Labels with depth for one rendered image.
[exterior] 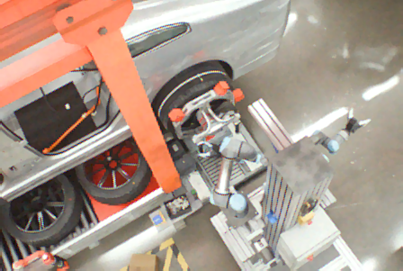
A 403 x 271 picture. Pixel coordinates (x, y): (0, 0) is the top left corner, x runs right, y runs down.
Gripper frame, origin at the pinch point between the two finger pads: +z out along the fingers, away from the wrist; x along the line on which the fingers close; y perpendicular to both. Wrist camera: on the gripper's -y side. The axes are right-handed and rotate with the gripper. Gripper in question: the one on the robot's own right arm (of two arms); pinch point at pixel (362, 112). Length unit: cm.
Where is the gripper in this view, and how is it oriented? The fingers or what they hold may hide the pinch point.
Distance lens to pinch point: 366.9
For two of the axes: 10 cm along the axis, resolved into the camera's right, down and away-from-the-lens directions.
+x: 7.0, 5.4, -4.7
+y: 1.7, 5.1, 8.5
